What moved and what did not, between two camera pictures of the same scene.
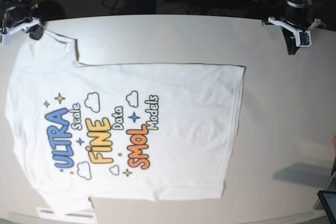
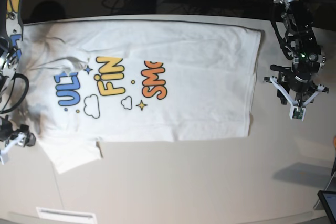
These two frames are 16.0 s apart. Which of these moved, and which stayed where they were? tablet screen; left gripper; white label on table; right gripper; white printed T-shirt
Moved: left gripper; right gripper; white printed T-shirt
Stayed: tablet screen; white label on table
